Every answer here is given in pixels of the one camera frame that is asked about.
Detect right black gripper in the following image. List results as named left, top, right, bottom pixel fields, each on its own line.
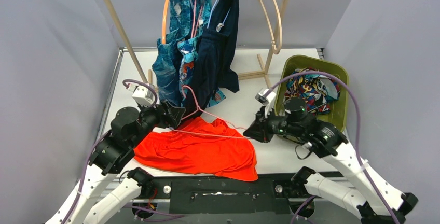
left=244, top=104, right=304, bottom=143

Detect pink wire hanger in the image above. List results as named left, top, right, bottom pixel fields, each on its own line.
left=181, top=85, right=245, bottom=130

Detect orange shorts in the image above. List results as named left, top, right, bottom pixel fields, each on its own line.
left=134, top=117, right=258, bottom=181

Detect comic print shorts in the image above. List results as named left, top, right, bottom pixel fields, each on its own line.
left=284, top=74, right=340, bottom=115

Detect navy blue shorts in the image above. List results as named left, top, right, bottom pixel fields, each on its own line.
left=184, top=0, right=240, bottom=111

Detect light blue hanger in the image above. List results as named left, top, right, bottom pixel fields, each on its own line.
left=207, top=0, right=231, bottom=33

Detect light wooden hanger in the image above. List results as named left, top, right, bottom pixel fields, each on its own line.
left=258, top=0, right=283, bottom=54

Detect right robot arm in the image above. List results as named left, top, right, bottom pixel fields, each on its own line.
left=243, top=98, right=418, bottom=223

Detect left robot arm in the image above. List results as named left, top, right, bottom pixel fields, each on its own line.
left=47, top=100, right=185, bottom=223

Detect teal shark print shorts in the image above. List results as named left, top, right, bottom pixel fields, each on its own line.
left=152, top=0, right=192, bottom=106

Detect light blue shark shorts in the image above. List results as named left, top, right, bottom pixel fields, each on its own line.
left=178, top=0, right=225, bottom=109

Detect orange wooden hanger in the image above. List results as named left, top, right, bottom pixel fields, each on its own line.
left=160, top=0, right=170, bottom=44

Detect green plastic basket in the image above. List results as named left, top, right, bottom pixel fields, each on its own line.
left=273, top=55, right=350, bottom=144

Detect wooden clothes rack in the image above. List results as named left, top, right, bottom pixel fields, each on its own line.
left=103, top=0, right=289, bottom=86

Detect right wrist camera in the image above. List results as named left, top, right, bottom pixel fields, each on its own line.
left=255, top=89, right=276, bottom=117

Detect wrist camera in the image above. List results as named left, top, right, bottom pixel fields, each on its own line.
left=255, top=89, right=276, bottom=117
left=127, top=84, right=157, bottom=107

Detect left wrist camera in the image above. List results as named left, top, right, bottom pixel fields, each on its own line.
left=127, top=84, right=157, bottom=107

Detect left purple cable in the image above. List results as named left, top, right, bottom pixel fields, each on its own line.
left=60, top=79, right=185, bottom=224

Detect purple cable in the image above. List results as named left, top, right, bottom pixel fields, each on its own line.
left=60, top=79, right=185, bottom=224
left=263, top=71, right=403, bottom=224

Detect aluminium frame rail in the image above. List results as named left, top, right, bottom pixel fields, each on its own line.
left=94, top=48, right=124, bottom=144

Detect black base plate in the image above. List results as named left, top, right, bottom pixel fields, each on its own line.
left=134, top=173, right=310, bottom=215

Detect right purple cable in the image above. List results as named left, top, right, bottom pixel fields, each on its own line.
left=263, top=71, right=403, bottom=224

